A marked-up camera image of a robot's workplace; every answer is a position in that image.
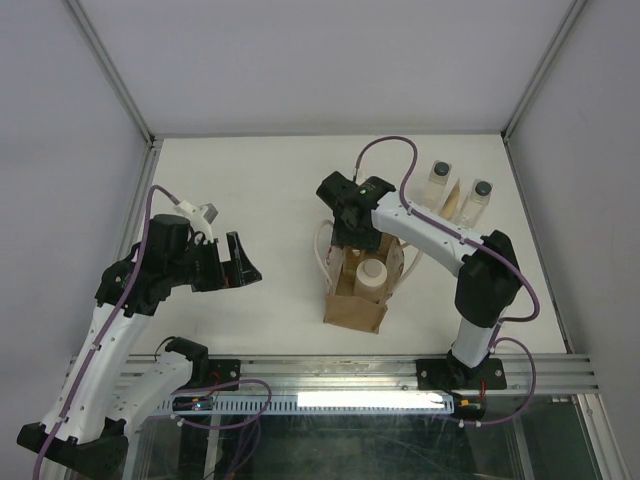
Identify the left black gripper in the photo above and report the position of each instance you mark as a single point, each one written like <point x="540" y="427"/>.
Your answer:
<point x="235" y="272"/>

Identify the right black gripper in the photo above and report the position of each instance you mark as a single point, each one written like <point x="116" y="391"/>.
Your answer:
<point x="369" y="241"/>

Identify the beige squeeze tube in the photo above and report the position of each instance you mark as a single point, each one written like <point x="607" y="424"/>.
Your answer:
<point x="449" y="207"/>

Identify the clear square bottle front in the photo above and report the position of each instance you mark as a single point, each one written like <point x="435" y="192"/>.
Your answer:
<point x="436" y="183"/>

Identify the clear square bottle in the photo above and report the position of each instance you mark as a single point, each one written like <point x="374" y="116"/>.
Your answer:
<point x="475" y="203"/>
<point x="436" y="183"/>

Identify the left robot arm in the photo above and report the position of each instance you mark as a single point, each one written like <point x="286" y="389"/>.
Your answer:
<point x="90" y="426"/>

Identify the burlap canvas tote bag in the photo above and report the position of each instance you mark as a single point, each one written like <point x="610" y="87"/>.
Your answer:
<point x="344" y="309"/>

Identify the white round cap bottle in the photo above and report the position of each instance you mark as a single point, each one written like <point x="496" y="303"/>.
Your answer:
<point x="370" y="280"/>

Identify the small circuit board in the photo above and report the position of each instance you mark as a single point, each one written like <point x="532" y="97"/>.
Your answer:
<point x="193" y="403"/>

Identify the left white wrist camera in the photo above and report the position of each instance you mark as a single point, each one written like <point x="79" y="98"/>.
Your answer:
<point x="200" y="217"/>

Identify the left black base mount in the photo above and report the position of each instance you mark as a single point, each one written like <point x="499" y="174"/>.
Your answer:
<point x="220" y="374"/>

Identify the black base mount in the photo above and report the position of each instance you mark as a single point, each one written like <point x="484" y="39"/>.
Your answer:
<point x="444" y="374"/>
<point x="220" y="374"/>

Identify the slotted cable duct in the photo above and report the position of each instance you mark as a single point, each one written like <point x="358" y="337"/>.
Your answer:
<point x="326" y="402"/>

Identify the left aluminium frame post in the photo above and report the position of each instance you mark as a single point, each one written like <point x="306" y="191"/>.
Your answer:
<point x="89" y="33"/>

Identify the aluminium frame post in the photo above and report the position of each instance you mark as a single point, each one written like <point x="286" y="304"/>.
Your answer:
<point x="545" y="65"/>
<point x="89" y="33"/>

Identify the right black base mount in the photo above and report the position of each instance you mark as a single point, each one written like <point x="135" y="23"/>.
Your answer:
<point x="444" y="374"/>

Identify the aluminium mounting rail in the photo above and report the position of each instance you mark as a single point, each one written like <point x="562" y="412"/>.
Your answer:
<point x="556" y="374"/>

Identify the right aluminium frame post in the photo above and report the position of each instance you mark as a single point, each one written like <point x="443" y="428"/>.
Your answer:
<point x="545" y="65"/>

